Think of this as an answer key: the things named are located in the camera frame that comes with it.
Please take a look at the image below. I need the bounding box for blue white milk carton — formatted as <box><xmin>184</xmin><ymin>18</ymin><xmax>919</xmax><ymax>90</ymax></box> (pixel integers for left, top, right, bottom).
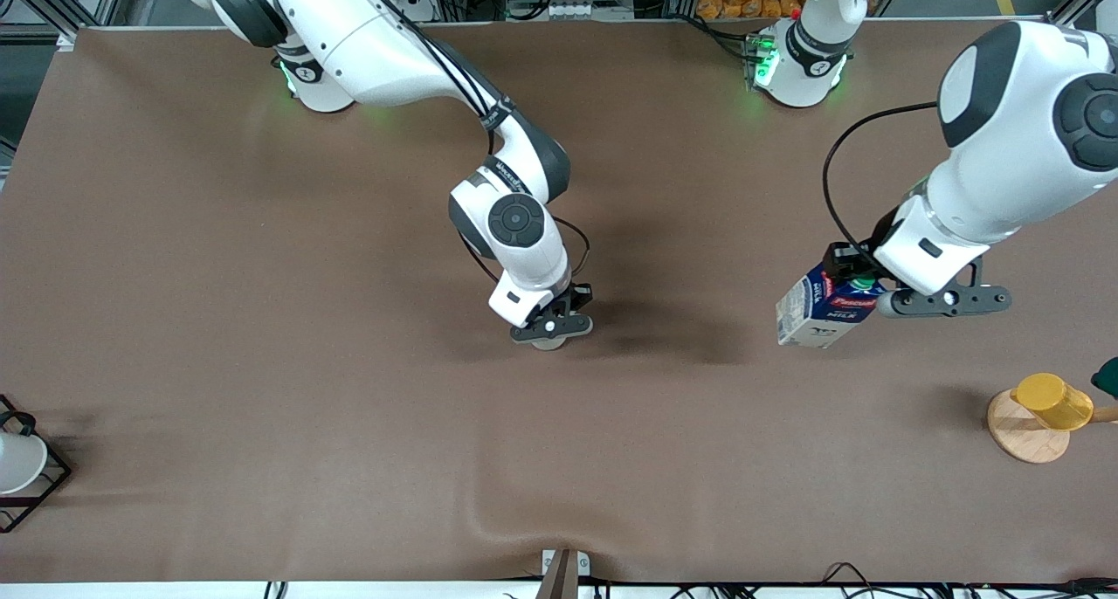
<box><xmin>776</xmin><ymin>263</ymin><xmax>888</xmax><ymax>350</ymax></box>

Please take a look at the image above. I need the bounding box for yellow plastic cup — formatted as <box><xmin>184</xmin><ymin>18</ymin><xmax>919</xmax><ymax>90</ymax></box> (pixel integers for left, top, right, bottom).
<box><xmin>1011</xmin><ymin>372</ymin><xmax>1095</xmax><ymax>432</ymax></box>

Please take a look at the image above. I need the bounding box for wooden mug stand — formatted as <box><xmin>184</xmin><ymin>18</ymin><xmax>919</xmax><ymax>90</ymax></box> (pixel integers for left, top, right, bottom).
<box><xmin>987</xmin><ymin>388</ymin><xmax>1118</xmax><ymax>465</ymax></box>

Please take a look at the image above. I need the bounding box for long white power strip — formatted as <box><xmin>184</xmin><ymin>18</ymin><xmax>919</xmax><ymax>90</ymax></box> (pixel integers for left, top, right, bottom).
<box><xmin>540</xmin><ymin>0</ymin><xmax>636</xmax><ymax>21</ymax></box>

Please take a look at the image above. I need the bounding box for brown table cover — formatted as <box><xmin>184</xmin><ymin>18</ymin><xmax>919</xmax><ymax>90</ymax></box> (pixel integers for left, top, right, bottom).
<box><xmin>0</xmin><ymin>18</ymin><xmax>1118</xmax><ymax>584</ymax></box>

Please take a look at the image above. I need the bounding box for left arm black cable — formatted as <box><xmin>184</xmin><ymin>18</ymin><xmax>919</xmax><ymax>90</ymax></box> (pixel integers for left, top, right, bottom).
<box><xmin>821</xmin><ymin>101</ymin><xmax>941</xmax><ymax>264</ymax></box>

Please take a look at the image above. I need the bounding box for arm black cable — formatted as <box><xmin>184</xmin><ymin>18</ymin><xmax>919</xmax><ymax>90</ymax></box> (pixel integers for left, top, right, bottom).
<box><xmin>349</xmin><ymin>0</ymin><xmax>592</xmax><ymax>284</ymax></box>
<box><xmin>821</xmin><ymin>101</ymin><xmax>941</xmax><ymax>264</ymax></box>

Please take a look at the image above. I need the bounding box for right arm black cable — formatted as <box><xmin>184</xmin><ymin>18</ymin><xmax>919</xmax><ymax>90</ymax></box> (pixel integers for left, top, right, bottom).
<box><xmin>349</xmin><ymin>0</ymin><xmax>592</xmax><ymax>284</ymax></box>

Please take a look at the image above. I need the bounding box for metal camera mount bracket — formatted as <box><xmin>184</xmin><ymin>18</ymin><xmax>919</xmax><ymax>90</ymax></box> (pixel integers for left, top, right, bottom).
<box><xmin>535</xmin><ymin>548</ymin><xmax>592</xmax><ymax>599</ymax></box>

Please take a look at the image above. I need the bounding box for aluminium frame profile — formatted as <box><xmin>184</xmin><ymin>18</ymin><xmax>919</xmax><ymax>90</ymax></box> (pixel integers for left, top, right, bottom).
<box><xmin>1042</xmin><ymin>0</ymin><xmax>1103</xmax><ymax>28</ymax></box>
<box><xmin>0</xmin><ymin>0</ymin><xmax>134</xmax><ymax>50</ymax></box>

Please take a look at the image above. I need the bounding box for looped black cable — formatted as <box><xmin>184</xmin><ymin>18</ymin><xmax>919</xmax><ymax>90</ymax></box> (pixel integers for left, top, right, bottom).
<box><xmin>821</xmin><ymin>561</ymin><xmax>887</xmax><ymax>588</ymax></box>

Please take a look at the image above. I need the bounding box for long black cable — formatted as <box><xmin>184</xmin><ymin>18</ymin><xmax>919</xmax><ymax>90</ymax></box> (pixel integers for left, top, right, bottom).
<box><xmin>603</xmin><ymin>580</ymin><xmax>1118</xmax><ymax>596</ymax></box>

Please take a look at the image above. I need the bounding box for black wire rack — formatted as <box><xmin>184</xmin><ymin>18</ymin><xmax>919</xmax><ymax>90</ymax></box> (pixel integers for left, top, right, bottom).
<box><xmin>0</xmin><ymin>394</ymin><xmax>73</xmax><ymax>534</ymax></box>

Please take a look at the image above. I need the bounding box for white cup black handle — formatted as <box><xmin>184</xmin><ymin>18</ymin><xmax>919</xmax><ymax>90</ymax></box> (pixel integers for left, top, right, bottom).
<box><xmin>0</xmin><ymin>410</ymin><xmax>50</xmax><ymax>496</ymax></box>

